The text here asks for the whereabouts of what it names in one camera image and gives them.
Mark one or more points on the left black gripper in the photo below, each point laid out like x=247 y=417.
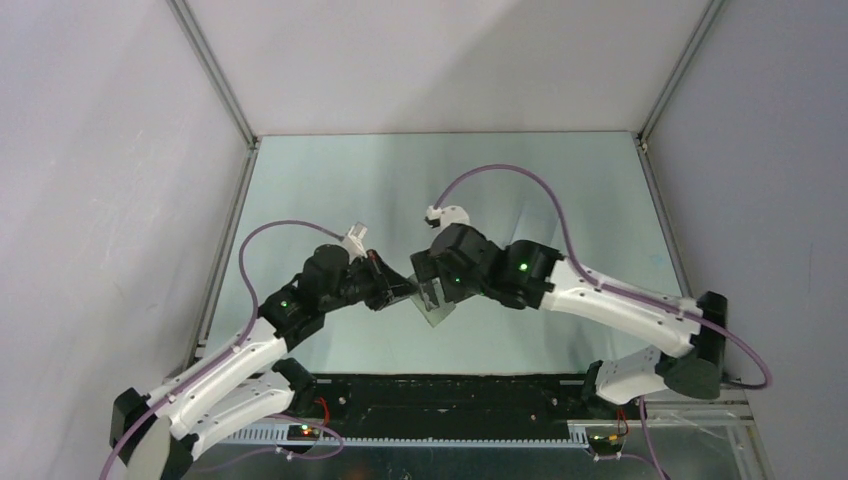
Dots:
x=398 y=284

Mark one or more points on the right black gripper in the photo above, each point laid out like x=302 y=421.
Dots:
x=427 y=268

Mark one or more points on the blue card wallet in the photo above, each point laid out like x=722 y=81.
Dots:
x=433 y=318

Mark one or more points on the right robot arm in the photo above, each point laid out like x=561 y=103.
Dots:
x=684 y=352

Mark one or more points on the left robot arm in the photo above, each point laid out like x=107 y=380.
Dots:
x=252 y=376

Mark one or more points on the left controller board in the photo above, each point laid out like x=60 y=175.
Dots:
x=303 y=432

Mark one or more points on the controller board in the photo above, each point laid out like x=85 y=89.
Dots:
x=303 y=432
x=606 y=447

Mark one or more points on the right controller board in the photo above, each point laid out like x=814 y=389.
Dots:
x=606 y=447

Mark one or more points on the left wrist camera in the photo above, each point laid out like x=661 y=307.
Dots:
x=353 y=243

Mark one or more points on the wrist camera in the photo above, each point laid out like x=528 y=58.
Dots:
x=442 y=217
x=353 y=243

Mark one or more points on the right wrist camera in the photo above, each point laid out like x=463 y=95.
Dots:
x=442 y=217

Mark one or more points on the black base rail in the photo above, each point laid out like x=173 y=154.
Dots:
x=454 y=407

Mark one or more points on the white slotted cable duct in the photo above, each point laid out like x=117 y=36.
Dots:
x=274 y=435

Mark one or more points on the left aluminium frame post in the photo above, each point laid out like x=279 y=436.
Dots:
x=191 y=27

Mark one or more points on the aluminium frame post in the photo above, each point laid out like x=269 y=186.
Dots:
x=680 y=68
x=191 y=27

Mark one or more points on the right aluminium frame post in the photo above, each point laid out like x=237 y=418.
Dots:
x=680 y=68

